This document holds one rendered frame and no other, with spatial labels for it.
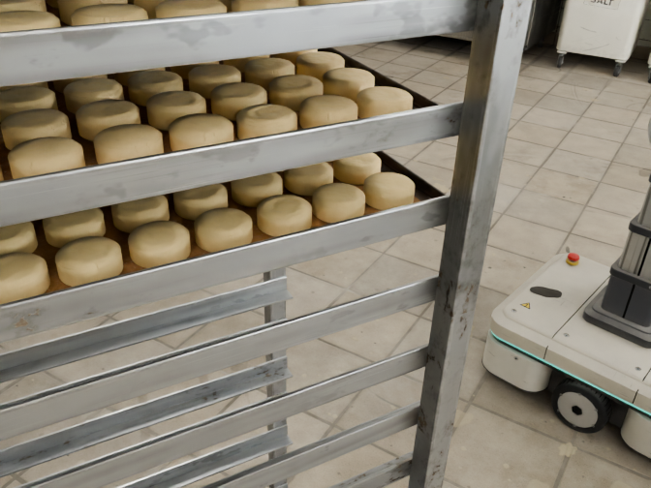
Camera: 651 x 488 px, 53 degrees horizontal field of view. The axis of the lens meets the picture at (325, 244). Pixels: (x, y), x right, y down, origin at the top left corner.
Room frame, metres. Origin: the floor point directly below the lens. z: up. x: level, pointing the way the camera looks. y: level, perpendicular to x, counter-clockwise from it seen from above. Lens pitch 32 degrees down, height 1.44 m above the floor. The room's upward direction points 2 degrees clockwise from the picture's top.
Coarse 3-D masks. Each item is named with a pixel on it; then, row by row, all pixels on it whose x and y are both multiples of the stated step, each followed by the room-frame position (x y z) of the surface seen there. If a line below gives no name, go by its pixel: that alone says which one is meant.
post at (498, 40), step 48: (480, 0) 0.53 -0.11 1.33; (528, 0) 0.53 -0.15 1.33; (480, 48) 0.53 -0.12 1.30; (480, 96) 0.52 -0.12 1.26; (480, 144) 0.51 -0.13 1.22; (480, 192) 0.52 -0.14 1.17; (480, 240) 0.52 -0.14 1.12; (432, 336) 0.53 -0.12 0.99; (432, 384) 0.52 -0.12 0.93; (432, 432) 0.51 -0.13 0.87; (432, 480) 0.52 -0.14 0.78
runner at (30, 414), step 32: (416, 288) 0.53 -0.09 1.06; (288, 320) 0.46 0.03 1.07; (320, 320) 0.48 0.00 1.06; (352, 320) 0.49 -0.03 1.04; (192, 352) 0.42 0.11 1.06; (224, 352) 0.43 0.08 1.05; (256, 352) 0.44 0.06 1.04; (96, 384) 0.38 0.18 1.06; (128, 384) 0.39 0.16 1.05; (160, 384) 0.40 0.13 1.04; (0, 416) 0.34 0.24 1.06; (32, 416) 0.35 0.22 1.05; (64, 416) 0.36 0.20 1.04
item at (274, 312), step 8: (272, 272) 0.91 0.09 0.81; (280, 272) 0.92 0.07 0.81; (264, 280) 0.93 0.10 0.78; (272, 304) 0.91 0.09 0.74; (280, 304) 0.92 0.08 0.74; (264, 312) 0.93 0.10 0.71; (272, 312) 0.91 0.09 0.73; (280, 312) 0.92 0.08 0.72; (264, 320) 0.93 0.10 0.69; (272, 320) 0.91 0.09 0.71; (280, 352) 0.92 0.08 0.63; (272, 384) 0.91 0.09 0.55; (280, 384) 0.92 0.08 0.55; (272, 392) 0.91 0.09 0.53; (280, 392) 0.92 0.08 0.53; (272, 424) 0.91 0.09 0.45; (280, 424) 0.91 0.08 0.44; (280, 448) 0.91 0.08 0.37; (272, 456) 0.91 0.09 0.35
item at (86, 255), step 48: (192, 192) 0.54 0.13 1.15; (240, 192) 0.55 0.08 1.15; (288, 192) 0.58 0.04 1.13; (336, 192) 0.55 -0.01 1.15; (384, 192) 0.55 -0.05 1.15; (0, 240) 0.45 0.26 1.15; (48, 240) 0.47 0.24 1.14; (96, 240) 0.45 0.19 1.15; (144, 240) 0.45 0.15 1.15; (192, 240) 0.49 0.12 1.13; (240, 240) 0.47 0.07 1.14; (0, 288) 0.38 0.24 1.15; (48, 288) 0.41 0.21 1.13
